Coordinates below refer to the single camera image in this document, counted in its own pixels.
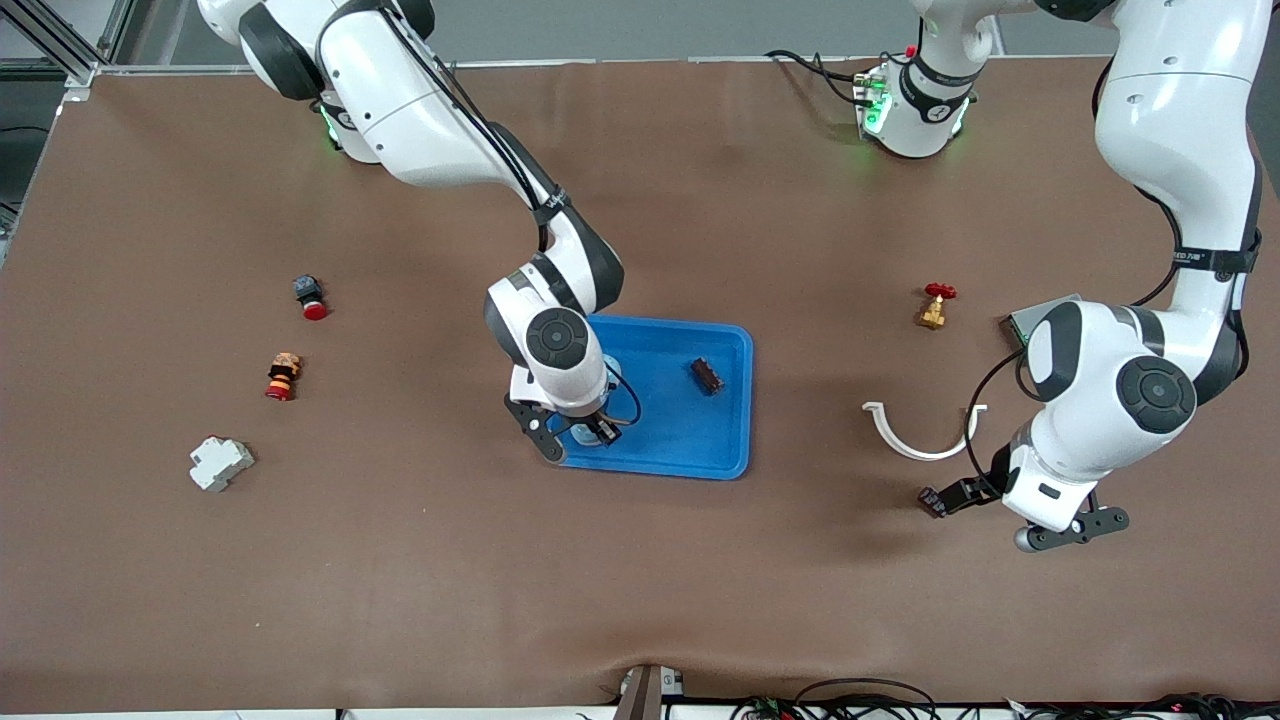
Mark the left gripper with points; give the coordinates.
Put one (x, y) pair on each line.
(972, 490)

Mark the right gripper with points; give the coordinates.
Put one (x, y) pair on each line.
(598, 428)

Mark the blue bell beige button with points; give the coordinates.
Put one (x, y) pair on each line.
(614, 372)
(583, 438)

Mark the black electrolytic capacitor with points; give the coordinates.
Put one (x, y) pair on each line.
(928, 500)
(707, 376)

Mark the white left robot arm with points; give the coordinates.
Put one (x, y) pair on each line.
(1180, 100)

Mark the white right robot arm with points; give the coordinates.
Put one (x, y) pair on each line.
(420, 120)

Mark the blue plastic tray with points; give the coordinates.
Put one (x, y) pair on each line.
(670, 430)

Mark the white semicircular pipe clamp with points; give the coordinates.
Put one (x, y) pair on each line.
(926, 453)

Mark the grey metal box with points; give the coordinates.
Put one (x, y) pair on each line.
(1022, 325)

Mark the red yellow black pushbutton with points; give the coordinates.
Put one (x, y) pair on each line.
(283, 377)

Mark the red emergency stop button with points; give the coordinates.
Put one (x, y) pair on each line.
(308, 290)

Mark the white circuit breaker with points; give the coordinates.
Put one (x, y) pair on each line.
(220, 465)

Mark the aluminium frame profile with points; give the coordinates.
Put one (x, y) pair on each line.
(78, 72)

